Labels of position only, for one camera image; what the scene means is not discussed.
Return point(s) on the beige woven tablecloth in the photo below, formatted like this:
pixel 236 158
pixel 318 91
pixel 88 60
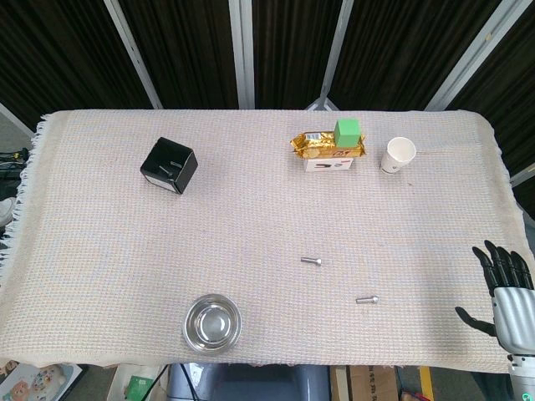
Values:
pixel 251 229

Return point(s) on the green foam cube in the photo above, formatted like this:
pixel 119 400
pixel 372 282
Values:
pixel 348 133

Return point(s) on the green packet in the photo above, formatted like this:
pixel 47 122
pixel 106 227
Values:
pixel 140 386

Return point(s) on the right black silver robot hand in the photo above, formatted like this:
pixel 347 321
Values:
pixel 514 313

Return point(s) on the colourful picture book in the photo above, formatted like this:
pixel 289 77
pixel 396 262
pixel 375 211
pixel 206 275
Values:
pixel 37 382

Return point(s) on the white frame post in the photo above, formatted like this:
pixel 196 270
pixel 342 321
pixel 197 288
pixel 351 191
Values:
pixel 134 58
pixel 524 175
pixel 16 121
pixel 471 52
pixel 337 42
pixel 242 54

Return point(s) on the black curtain panel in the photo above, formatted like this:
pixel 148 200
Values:
pixel 50 50
pixel 397 50
pixel 188 50
pixel 292 50
pixel 514 83

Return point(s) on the brown cardboard box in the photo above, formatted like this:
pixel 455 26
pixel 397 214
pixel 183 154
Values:
pixel 363 384

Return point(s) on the white stapler box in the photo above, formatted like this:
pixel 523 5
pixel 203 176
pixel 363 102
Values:
pixel 326 165

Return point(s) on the stainless steel bowl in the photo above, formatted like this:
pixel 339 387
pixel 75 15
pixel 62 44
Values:
pixel 213 323

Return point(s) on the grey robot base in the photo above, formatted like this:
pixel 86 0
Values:
pixel 259 384

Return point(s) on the gold foil snack package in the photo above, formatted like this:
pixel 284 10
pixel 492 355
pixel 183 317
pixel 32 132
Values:
pixel 313 146

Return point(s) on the black open cardboard box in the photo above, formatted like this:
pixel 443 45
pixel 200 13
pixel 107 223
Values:
pixel 186 173

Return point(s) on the silver bolt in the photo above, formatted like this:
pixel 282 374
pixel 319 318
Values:
pixel 311 260
pixel 368 299

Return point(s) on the white paper cup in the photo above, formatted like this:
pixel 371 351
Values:
pixel 399 152

